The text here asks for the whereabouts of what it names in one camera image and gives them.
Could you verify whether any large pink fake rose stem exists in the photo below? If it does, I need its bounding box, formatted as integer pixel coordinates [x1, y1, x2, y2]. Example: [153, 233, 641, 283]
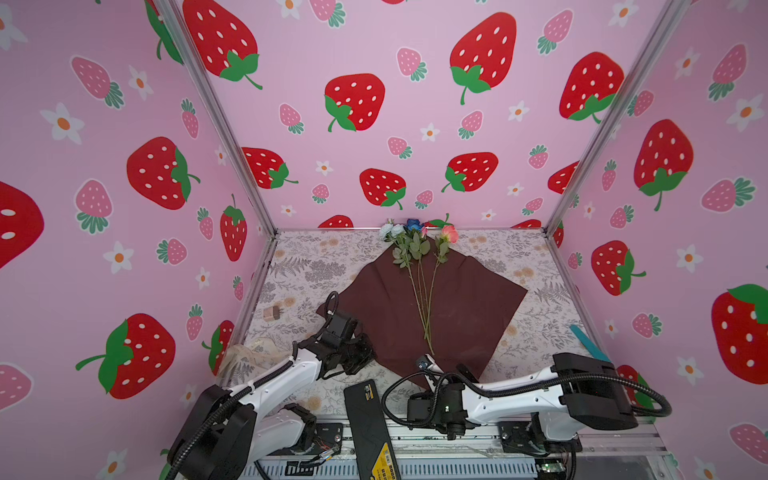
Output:
[425, 223, 459, 352]

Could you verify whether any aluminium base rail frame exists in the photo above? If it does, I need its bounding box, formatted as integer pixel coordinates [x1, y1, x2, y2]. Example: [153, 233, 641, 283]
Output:
[239, 416, 684, 479]

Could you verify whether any blue fake rose stem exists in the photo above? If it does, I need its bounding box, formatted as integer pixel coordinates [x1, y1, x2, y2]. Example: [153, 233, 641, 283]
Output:
[406, 219, 429, 340]

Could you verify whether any small brown ribbon spool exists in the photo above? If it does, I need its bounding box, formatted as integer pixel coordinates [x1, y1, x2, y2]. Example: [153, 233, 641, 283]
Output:
[262, 305, 282, 322]

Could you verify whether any white fake flower stem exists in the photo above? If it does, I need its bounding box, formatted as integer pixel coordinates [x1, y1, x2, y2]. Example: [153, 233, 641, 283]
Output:
[379, 221, 434, 355]

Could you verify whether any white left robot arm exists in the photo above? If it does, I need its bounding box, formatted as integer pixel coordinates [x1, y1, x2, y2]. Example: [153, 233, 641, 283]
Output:
[162, 291, 375, 479]

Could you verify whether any aluminium corner post right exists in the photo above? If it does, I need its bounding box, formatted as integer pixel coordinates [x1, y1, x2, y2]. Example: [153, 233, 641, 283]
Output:
[543, 0, 690, 240]

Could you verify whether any teal flat stick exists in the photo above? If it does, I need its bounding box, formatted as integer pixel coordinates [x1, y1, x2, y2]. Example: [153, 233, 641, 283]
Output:
[570, 325, 610, 362]

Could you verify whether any dark red wrapping paper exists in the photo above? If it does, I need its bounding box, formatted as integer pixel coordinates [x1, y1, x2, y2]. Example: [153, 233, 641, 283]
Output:
[339, 249, 527, 376]

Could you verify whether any beige ribbon pile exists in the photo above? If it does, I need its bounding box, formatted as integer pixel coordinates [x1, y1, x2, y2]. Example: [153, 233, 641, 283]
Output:
[217, 338, 290, 386]

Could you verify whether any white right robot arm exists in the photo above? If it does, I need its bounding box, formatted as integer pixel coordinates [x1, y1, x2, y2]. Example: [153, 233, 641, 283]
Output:
[399, 353, 672, 458]

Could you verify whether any black flat device yellow label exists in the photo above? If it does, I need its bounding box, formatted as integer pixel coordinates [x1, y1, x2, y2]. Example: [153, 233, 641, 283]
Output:
[344, 379, 402, 480]

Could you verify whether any small pink fake rose stem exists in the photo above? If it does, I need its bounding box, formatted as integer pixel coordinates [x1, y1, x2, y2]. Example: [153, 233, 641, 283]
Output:
[419, 226, 434, 353]

